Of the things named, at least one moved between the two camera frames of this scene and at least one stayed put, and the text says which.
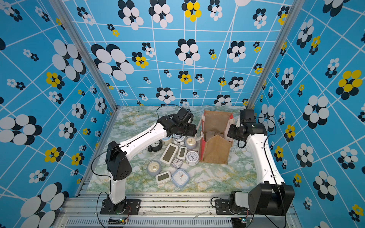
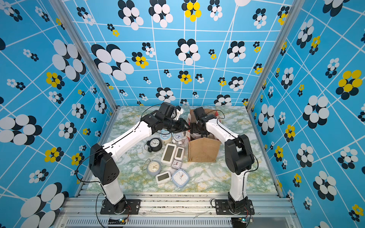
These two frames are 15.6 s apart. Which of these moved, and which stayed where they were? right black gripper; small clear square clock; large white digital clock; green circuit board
Moved: right black gripper
Stayed: small clear square clock; green circuit board; large white digital clock
